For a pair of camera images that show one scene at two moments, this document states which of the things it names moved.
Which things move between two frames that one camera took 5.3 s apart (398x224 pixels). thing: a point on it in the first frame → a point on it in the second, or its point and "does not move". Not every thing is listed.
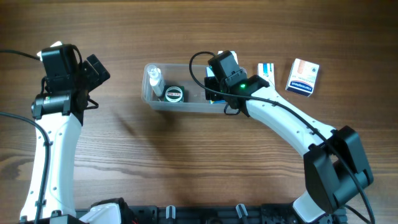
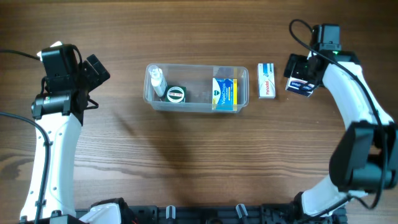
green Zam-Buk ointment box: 174,93 does not move
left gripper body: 88,78 does not move
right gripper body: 214,83 → 300,68
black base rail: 203,214 does not move
